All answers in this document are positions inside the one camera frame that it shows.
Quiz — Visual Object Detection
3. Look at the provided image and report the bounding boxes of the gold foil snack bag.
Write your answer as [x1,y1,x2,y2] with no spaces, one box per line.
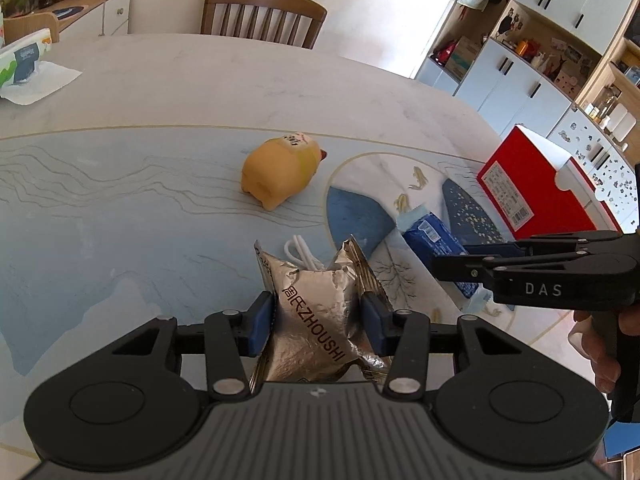
[249,237,396,393]

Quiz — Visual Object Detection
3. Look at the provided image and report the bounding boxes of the wooden shelving unit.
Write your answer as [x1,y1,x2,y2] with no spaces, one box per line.
[431,0,640,151]

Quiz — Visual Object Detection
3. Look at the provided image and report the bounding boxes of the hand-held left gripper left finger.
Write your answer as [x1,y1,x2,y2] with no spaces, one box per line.
[107,291,277,401]

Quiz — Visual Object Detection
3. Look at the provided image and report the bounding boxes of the blue snack packet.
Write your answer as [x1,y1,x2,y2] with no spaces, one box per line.
[396,205,493,313]

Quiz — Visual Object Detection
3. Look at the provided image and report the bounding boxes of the wooden slat-back chair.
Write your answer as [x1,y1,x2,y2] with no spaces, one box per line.
[2,11,61,46]
[201,0,328,50]

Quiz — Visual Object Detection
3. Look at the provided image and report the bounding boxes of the yellow squishy animal toy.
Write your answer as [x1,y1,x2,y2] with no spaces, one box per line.
[241,132,330,211]

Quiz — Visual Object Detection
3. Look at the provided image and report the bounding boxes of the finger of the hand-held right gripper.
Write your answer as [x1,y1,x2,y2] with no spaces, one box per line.
[431,254,576,286]
[462,230,623,257]

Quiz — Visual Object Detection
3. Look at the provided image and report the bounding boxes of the red toy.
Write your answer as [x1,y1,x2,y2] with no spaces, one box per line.
[431,42,457,66]

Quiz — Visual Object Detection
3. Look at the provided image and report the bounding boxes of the white cable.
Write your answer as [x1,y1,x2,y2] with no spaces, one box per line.
[284,236,326,272]

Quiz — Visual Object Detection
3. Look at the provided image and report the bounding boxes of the red cardboard box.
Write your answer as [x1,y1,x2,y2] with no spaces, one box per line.
[476,125,626,240]

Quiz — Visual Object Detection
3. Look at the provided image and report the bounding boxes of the marble patterned desktop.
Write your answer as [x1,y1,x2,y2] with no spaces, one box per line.
[0,34,640,461]

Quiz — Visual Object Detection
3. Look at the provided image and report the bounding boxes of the glass jar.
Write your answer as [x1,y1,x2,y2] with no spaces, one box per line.
[595,85,621,121]

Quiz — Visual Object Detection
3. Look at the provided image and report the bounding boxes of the white cabinet black handles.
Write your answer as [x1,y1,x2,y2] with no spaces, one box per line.
[455,39,573,136]

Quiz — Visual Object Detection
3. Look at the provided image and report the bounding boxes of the person's right hand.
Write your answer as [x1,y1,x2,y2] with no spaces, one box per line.
[569,310,623,393]

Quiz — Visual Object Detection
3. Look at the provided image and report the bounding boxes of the white storage container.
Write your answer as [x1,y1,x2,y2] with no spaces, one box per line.
[607,105,637,143]

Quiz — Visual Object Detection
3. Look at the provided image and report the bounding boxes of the white sideboard wooden top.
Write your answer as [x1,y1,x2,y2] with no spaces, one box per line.
[30,0,135,43]

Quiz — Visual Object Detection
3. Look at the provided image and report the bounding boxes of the white cabinet with stickers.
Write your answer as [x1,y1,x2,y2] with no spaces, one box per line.
[547,107,640,233]

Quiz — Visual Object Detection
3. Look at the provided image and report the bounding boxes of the opened tissue paper pack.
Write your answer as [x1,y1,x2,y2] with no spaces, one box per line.
[0,29,53,102]

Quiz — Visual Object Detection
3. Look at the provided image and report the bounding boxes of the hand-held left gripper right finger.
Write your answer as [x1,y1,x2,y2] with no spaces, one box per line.
[360,292,538,401]

